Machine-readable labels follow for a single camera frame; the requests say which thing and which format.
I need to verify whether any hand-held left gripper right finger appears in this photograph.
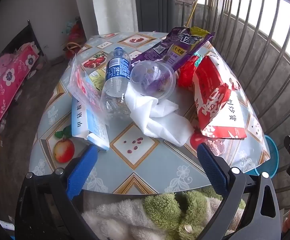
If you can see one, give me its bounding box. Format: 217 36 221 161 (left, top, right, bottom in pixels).
197 142 284 240

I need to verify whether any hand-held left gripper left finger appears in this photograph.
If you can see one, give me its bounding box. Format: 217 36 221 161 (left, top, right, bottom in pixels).
15 144 99 240

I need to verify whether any blue plastic mesh basket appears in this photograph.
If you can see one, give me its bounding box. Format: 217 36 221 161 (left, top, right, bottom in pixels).
253 134 280 177

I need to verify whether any red white snack bag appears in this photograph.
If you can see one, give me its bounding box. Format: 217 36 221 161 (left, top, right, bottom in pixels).
192 55 247 139

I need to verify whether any clear bottle with blue label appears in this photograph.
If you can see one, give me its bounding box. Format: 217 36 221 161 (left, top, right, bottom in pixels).
100 47 132 117

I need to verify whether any purple yellow snack packet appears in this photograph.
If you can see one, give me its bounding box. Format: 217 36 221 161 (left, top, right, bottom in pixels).
131 26 215 73

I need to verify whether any white blue paper box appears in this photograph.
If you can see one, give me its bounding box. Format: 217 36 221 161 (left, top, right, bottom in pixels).
71 96 110 152

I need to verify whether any fruit print tablecloth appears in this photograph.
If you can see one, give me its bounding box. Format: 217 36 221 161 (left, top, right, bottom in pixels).
29 31 270 195

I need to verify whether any white tissue paper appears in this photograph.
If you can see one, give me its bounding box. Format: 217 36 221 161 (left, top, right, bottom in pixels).
125 82 195 147

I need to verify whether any clear bag with pink print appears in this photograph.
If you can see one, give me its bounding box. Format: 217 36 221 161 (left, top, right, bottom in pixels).
67 55 110 128

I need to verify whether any green yellow packet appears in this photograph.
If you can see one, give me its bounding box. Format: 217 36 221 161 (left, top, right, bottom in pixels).
89 70 108 92

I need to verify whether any red plastic wrapper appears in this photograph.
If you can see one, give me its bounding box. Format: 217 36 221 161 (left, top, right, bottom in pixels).
177 54 205 88

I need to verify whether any clear plastic dome cup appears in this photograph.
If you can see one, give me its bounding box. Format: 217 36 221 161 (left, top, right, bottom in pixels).
130 60 177 98

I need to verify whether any pink floral blanket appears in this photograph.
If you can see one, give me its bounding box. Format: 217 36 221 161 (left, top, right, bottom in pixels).
0 45 40 144

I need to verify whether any metal balcony railing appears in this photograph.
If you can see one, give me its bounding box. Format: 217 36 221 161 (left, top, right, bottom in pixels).
175 0 290 120

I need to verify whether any brown woven bag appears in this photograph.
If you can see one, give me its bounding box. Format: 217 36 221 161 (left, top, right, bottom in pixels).
64 41 84 55

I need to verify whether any yellow stick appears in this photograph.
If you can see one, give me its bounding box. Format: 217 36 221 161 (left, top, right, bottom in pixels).
184 0 203 28

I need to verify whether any dark grey storage cabinet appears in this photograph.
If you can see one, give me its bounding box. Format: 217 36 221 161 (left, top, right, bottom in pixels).
134 0 175 32

